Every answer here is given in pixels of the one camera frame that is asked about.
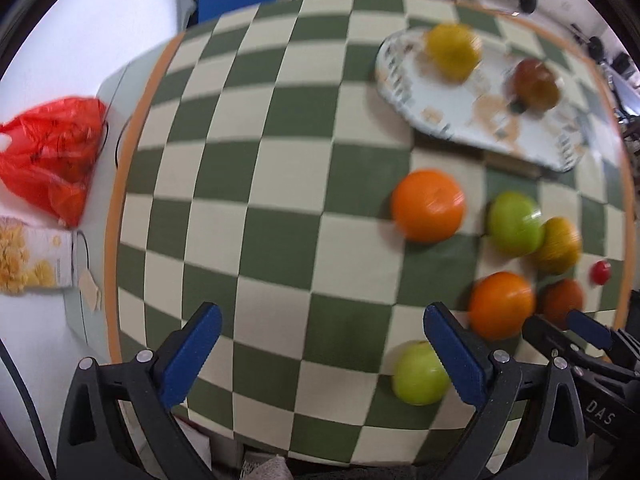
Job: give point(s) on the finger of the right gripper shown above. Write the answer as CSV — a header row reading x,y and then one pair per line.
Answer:
x,y
552,343
618,345

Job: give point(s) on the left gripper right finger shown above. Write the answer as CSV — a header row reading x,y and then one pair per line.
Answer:
x,y
550,442

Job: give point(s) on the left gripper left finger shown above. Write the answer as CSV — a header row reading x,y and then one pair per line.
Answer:
x,y
94,441

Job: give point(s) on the dark red orange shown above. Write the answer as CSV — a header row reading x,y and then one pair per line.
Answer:
x,y
558,299

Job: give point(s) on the small red tomato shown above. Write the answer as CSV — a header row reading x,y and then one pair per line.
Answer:
x,y
600,272

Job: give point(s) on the yellow lemon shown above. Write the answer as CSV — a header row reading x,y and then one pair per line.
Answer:
x,y
561,247

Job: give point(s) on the green apple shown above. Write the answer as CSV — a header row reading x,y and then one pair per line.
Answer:
x,y
419,377
514,224

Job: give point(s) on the large bright orange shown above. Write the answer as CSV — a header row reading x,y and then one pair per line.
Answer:
x,y
428,206

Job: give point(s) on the dark red apple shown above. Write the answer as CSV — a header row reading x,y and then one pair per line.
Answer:
x,y
535,85

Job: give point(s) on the yellow orange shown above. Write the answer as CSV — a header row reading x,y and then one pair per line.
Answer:
x,y
454,49

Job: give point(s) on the cereal box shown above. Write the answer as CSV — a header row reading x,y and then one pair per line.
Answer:
x,y
34,258

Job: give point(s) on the green checkered tablecloth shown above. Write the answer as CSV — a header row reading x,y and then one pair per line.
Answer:
x,y
257,174

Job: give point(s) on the oval floral plate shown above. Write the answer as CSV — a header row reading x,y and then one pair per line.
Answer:
x,y
482,112

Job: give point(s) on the red plastic bag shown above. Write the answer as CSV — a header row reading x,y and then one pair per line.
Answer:
x,y
51,155

